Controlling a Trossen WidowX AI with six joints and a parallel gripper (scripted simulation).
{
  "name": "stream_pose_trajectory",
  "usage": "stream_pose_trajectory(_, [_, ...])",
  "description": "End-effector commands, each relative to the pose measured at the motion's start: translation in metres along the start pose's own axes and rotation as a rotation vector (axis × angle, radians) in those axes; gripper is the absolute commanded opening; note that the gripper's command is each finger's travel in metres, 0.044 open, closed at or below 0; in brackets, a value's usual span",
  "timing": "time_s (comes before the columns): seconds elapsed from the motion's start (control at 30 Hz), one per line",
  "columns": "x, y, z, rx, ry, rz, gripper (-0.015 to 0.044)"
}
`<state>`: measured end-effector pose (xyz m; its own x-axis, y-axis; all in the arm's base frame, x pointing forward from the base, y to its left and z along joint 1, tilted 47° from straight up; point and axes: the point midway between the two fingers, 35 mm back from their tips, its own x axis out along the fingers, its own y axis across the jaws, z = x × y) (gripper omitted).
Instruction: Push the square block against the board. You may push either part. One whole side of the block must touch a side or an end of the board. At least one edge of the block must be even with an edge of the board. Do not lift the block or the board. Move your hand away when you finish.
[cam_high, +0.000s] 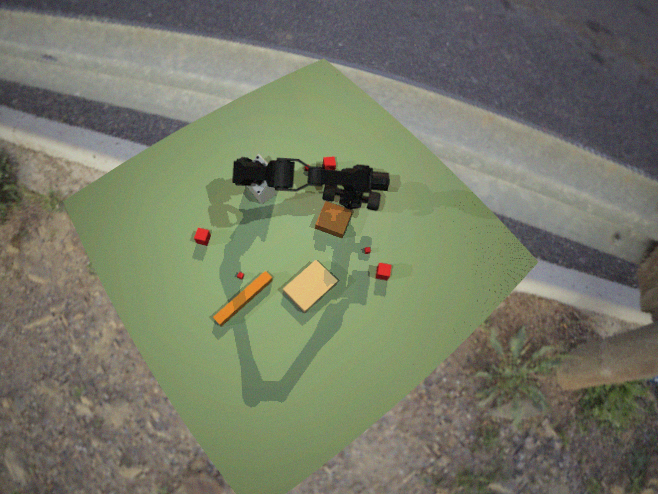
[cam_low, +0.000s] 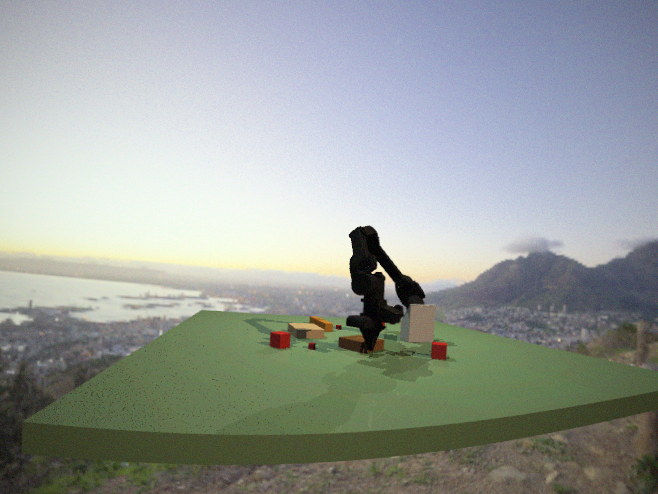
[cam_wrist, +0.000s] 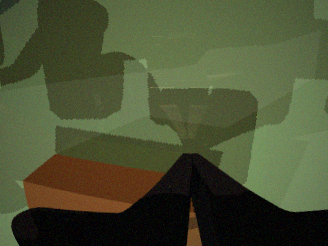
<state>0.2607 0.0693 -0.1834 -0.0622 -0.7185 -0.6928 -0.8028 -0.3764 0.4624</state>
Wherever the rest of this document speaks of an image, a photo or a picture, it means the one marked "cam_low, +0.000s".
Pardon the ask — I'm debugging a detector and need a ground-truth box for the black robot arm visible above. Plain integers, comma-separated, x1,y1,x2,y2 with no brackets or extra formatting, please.
349,225,426,324

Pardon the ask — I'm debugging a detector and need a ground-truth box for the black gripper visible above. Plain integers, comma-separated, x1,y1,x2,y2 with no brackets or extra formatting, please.
346,296,388,351

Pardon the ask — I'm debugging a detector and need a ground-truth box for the orange flat bar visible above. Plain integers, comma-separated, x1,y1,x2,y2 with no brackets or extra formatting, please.
309,316,333,332

